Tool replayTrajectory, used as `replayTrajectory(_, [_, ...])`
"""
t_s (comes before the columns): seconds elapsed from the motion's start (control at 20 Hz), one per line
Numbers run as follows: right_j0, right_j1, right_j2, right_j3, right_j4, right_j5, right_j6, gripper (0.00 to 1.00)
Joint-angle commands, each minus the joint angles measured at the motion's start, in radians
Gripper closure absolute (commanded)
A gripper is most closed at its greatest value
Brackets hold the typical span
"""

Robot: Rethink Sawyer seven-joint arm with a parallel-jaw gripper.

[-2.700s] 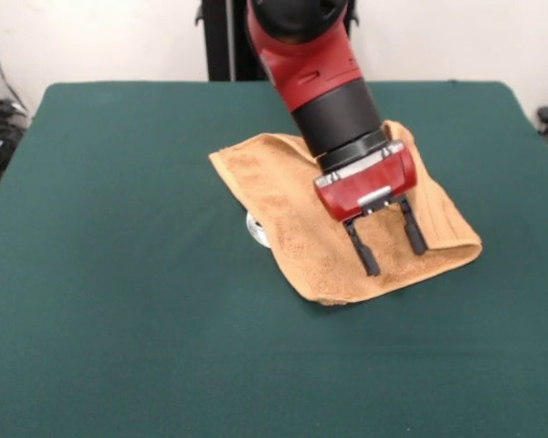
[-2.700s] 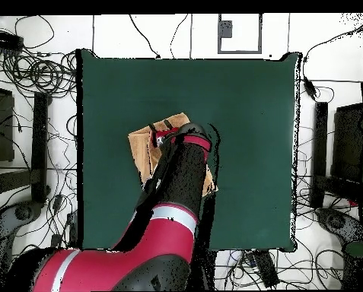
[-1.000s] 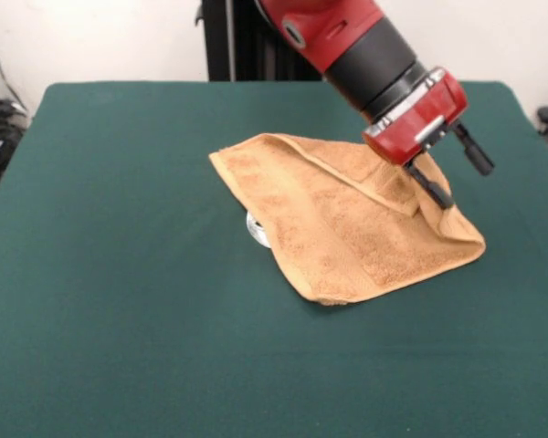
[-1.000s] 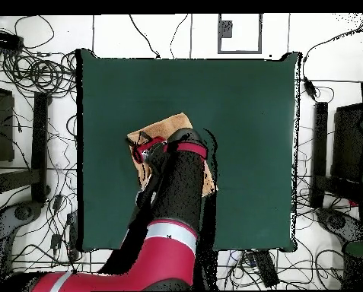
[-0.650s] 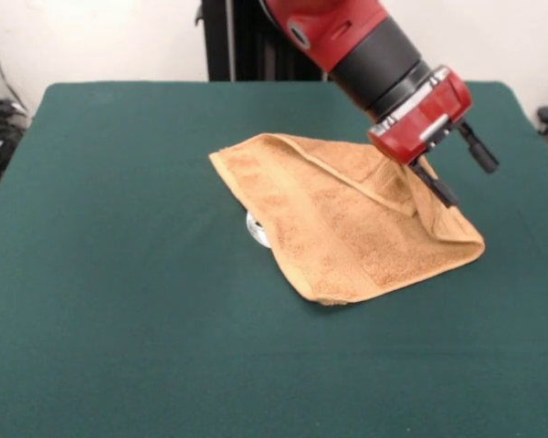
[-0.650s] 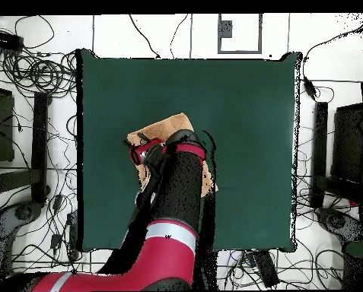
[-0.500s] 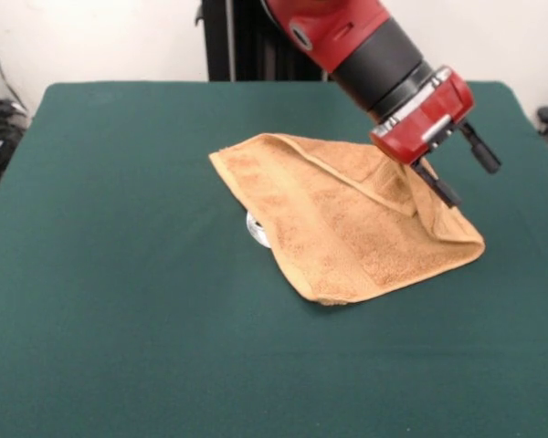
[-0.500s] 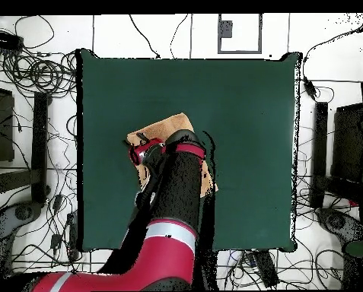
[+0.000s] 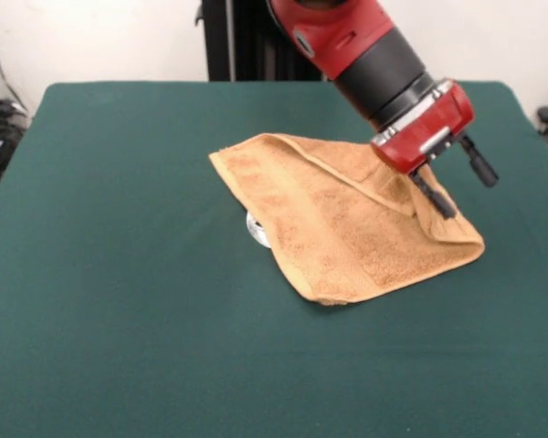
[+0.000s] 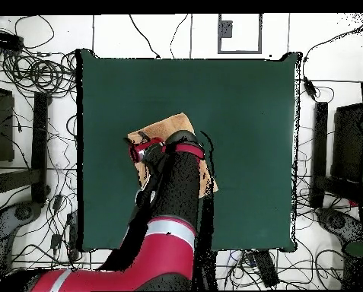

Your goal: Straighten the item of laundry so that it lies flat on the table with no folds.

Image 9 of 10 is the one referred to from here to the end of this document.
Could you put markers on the dark green table cloth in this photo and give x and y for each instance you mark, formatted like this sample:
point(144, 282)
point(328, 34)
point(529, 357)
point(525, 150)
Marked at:
point(164, 342)

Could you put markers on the black stand frame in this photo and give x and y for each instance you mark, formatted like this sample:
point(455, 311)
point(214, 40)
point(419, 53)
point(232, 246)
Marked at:
point(256, 41)

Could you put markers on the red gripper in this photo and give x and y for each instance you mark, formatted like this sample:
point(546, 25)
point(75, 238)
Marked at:
point(429, 128)

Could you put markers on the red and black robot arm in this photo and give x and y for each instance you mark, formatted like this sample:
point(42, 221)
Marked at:
point(374, 77)

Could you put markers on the tan terry towel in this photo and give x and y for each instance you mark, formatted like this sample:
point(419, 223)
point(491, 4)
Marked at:
point(329, 228)

